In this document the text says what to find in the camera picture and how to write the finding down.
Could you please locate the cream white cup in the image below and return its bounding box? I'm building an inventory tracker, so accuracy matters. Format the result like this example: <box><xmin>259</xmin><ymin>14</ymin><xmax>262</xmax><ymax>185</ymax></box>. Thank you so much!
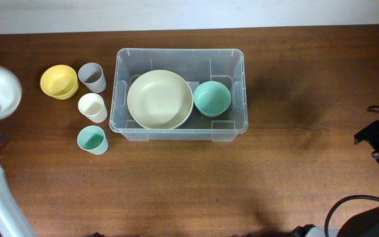
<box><xmin>78</xmin><ymin>93</ymin><xmax>107</xmax><ymax>123</ymax></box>

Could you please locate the mint green bowl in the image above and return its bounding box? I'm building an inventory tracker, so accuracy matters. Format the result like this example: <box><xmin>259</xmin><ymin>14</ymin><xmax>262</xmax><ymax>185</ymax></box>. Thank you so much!
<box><xmin>194</xmin><ymin>81</ymin><xmax>231</xmax><ymax>117</ymax></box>

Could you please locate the mint green cup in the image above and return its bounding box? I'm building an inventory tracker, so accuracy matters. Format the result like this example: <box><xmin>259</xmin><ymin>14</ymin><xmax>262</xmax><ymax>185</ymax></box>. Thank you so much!
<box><xmin>77</xmin><ymin>126</ymin><xmax>109</xmax><ymax>155</ymax></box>

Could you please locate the grey cup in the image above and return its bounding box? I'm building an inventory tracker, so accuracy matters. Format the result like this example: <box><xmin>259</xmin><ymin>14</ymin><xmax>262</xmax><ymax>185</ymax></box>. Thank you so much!
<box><xmin>78</xmin><ymin>63</ymin><xmax>107</xmax><ymax>93</ymax></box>

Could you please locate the beige plate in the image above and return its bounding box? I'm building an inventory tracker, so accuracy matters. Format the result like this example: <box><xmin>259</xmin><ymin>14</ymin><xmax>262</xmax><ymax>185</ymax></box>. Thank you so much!
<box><xmin>127</xmin><ymin>70</ymin><xmax>194</xmax><ymax>124</ymax></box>
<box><xmin>138</xmin><ymin>117</ymin><xmax>187</xmax><ymax>129</ymax></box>

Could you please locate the clear plastic storage bin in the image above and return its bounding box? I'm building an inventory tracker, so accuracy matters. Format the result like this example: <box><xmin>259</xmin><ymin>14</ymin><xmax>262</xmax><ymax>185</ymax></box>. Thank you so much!
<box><xmin>109</xmin><ymin>48</ymin><xmax>248</xmax><ymax>142</ymax></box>

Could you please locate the yellow bowl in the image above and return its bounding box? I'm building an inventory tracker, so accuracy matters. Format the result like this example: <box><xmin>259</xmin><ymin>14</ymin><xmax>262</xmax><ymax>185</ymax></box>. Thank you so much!
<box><xmin>40</xmin><ymin>65</ymin><xmax>78</xmax><ymax>100</ymax></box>

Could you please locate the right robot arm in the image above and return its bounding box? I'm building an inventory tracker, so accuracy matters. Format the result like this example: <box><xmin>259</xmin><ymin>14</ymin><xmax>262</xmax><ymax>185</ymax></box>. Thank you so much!
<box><xmin>290</xmin><ymin>120</ymin><xmax>379</xmax><ymax>237</ymax></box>

